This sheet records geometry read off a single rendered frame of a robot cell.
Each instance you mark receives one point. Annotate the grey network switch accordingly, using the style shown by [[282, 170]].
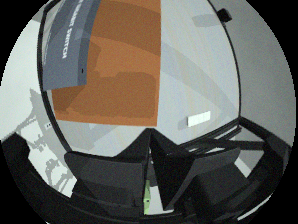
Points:
[[66, 52]]

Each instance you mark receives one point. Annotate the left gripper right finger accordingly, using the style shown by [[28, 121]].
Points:
[[175, 167]]

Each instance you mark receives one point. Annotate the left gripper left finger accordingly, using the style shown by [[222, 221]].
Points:
[[128, 169]]

